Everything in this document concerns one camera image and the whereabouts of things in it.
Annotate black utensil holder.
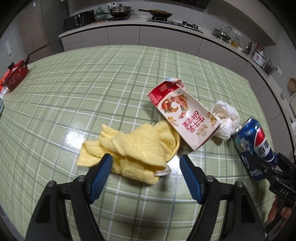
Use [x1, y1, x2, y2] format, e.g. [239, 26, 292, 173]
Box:
[263, 60, 276, 75]

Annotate black microwave oven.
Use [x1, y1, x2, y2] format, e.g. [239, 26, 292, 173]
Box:
[64, 9, 95, 31]

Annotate red white milk carton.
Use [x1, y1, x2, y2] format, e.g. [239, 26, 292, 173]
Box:
[148, 78, 221, 150]

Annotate green ceramic vase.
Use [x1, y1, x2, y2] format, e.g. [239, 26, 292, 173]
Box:
[95, 7, 106, 21]

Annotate red enamel pot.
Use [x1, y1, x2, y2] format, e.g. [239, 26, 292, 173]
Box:
[1, 56, 30, 91]

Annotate black lidded pan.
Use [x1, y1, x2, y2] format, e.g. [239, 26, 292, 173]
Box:
[109, 4, 133, 18]

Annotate gas stove top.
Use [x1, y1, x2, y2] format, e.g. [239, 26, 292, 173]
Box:
[147, 17, 203, 34]

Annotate blue pepsi can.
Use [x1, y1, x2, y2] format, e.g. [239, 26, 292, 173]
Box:
[232, 118, 278, 181]

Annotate white rice cooker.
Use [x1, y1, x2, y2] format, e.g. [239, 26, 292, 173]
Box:
[252, 49, 266, 67]

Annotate woven bamboo basket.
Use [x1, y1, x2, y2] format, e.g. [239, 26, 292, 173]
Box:
[287, 77, 296, 94]

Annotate yellow towel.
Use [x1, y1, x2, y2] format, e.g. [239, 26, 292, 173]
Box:
[76, 120, 180, 185]

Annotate steel pot with handle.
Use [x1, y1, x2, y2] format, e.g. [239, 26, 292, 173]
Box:
[214, 26, 232, 41]

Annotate person's right hand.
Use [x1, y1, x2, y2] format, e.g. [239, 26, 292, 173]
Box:
[268, 196, 295, 224]

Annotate crumpled white tissue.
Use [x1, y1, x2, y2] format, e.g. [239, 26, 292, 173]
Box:
[210, 100, 240, 140]

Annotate black wok on stove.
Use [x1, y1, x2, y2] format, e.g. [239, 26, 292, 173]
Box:
[138, 9, 173, 19]

